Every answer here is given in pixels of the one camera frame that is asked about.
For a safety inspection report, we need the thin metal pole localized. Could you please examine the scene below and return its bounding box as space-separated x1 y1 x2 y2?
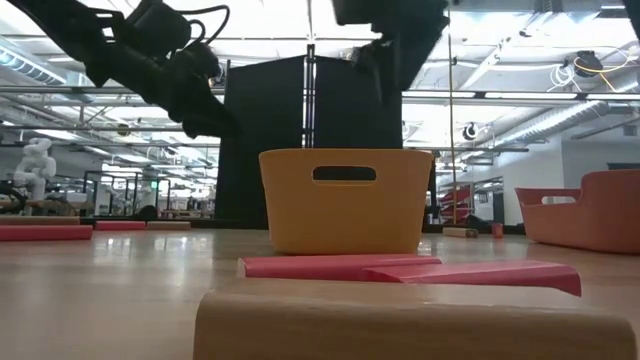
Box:
446 0 457 227

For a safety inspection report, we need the yellow plastic bin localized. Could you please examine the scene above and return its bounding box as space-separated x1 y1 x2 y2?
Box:
258 147 435 255

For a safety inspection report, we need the plain wooden block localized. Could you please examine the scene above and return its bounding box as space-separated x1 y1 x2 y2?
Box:
146 220 192 231
442 226 480 239
0 215 81 226
192 277 639 360

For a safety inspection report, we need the black metal frame station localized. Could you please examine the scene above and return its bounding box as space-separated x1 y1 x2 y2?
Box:
82 169 172 219

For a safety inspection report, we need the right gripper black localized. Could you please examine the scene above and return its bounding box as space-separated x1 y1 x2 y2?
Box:
332 0 450 106

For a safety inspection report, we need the black aluminium table frame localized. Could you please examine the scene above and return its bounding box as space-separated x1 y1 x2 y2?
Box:
0 214 531 236

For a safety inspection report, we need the black room divider panel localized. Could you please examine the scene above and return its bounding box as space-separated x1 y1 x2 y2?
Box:
214 43 405 230

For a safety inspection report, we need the red shelf rack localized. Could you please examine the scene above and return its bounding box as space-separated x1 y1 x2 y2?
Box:
438 183 474 225

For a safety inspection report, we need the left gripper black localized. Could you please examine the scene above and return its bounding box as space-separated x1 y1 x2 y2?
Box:
89 3 242 140

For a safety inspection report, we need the orange plastic bin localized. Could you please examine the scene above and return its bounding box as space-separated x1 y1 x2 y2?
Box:
514 168 640 255

